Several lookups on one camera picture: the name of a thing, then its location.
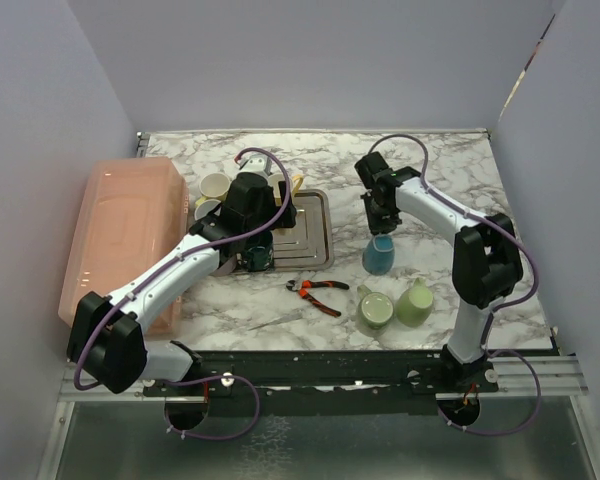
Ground dark teal mug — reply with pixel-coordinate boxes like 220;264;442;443
238;231;274;272

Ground blue mug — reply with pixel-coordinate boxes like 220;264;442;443
362;234;395;276

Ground salmon pink mug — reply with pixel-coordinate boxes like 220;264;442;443
194;198;222;222

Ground yellow-green faceted mug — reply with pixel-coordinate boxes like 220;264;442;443
195;172;232;207

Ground lilac wavy-pattern mug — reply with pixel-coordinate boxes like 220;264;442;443
213;256;237;277

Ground yellow mug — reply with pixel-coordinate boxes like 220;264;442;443
267;172;306;207

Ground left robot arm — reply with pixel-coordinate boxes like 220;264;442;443
67;173;296;395

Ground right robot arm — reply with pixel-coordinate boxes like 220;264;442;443
355;152;523;391

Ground pale green upright mug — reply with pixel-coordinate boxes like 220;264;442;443
357;285;394;330

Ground green tilted mug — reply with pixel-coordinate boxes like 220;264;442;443
395;278;434;328

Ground silver metal tray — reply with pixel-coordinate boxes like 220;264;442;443
229;189;335;274

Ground orange black pliers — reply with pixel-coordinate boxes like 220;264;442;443
285;279;350;318

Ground pink plastic storage box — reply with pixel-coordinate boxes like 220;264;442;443
58;157;189;325

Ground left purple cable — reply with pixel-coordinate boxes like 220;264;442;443
73;147;294;442

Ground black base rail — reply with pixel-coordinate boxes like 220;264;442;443
144;342;556;416

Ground aluminium frame rail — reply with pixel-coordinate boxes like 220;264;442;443
492;356;589;397

